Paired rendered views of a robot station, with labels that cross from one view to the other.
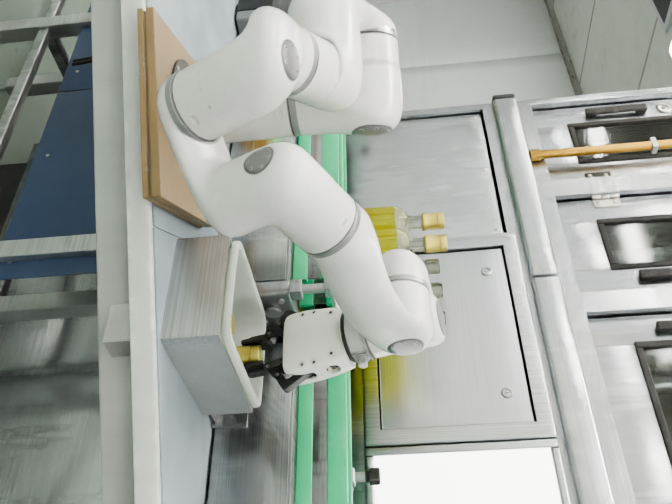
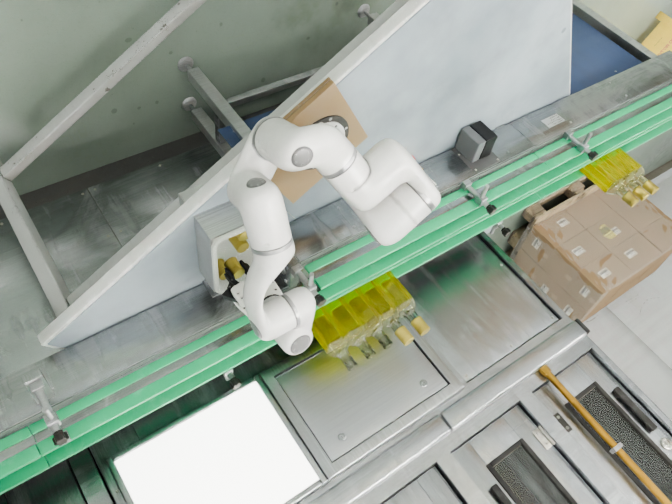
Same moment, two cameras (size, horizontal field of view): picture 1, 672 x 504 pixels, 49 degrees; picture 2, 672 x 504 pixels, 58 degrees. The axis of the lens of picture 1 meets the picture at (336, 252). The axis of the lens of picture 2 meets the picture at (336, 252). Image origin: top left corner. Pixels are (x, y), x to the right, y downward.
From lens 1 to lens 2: 64 cm
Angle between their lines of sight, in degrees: 24
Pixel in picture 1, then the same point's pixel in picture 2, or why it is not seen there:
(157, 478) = (133, 262)
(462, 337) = (365, 392)
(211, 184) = (239, 173)
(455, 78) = not seen: outside the picture
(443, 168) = (493, 319)
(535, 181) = (520, 380)
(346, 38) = (379, 178)
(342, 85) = (354, 196)
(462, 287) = (401, 374)
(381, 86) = (389, 219)
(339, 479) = (210, 360)
